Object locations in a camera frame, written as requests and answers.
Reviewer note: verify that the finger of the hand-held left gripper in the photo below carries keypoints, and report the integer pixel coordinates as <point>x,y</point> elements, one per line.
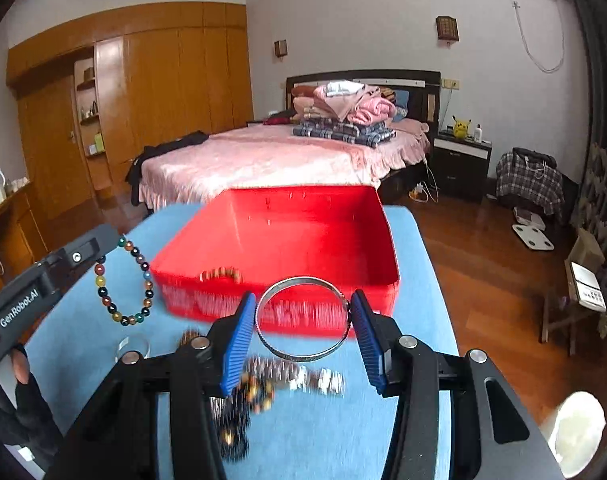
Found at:
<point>83,250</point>

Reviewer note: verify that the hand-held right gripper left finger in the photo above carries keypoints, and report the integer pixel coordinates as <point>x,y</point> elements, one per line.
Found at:
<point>238,345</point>

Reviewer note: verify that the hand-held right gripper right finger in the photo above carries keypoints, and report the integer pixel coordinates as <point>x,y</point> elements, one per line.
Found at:
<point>368,345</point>

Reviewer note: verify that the silver metal wristwatch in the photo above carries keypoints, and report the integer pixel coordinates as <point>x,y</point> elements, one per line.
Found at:
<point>328,382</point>

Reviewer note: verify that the silver bangle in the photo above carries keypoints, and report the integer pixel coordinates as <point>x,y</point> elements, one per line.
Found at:
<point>303,279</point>

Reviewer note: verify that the red tin box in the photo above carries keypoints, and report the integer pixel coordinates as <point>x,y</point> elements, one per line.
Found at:
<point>283,230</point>

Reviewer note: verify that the person's left hand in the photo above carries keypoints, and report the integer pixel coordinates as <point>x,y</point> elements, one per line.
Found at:
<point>20,367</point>

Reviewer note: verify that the wooden side cabinet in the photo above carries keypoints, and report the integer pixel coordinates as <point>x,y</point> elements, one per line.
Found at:
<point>8,240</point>

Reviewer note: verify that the clear bangle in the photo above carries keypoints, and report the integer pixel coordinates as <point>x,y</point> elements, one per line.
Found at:
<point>123,345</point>

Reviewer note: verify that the green box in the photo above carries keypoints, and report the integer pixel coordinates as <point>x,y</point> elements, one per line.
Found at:
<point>99,142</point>

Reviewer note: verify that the black garment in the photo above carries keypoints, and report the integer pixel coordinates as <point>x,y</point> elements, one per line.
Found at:
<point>153,155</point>

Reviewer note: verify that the bed with pink bedspread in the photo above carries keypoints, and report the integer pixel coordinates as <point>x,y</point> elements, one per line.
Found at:
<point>283,160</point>

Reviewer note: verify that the wooden wardrobe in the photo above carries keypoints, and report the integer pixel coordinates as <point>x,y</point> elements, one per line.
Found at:
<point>183,85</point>

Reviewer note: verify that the wooden stool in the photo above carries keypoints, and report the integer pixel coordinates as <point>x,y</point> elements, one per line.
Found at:
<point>558,310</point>

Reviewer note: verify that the black nightstand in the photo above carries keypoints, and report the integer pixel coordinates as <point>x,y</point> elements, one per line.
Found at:
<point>458,170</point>

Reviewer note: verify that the white bathroom scale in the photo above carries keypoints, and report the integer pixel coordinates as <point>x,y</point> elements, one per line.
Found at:
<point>533,237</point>

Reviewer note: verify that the pink pillow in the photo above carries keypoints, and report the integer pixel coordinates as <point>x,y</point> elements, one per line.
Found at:
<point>411,127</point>

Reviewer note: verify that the plaid bag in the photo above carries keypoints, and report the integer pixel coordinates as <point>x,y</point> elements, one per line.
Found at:
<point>528,185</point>

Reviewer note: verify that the cardboard box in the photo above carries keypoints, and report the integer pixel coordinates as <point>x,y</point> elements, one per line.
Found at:
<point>586,280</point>

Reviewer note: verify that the dark red garment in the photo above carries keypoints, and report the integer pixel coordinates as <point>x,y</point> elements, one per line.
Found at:
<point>277,120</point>

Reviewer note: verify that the pile of folded clothes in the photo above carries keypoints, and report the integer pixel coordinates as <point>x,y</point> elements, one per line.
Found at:
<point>343,110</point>

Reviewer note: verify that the yellow plush toy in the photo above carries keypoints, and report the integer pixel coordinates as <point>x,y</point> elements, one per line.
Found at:
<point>461,127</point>

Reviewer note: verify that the white bottle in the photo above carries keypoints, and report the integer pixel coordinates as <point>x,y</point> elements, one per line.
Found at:
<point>478,134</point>

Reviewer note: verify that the dark wooden headboard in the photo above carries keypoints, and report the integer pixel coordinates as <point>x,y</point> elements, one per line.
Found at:
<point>428,90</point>

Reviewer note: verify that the patterned curtain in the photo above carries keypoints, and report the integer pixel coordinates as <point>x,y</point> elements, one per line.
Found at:
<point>598,185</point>

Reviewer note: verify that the wall outlet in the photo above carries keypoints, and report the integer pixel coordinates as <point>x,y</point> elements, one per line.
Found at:
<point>450,83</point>

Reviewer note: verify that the small brown wall lamp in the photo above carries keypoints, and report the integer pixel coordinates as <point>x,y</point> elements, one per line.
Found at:
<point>281,48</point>

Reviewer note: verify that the large brown wall lamp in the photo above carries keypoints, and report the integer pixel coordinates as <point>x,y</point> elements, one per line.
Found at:
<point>447,28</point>

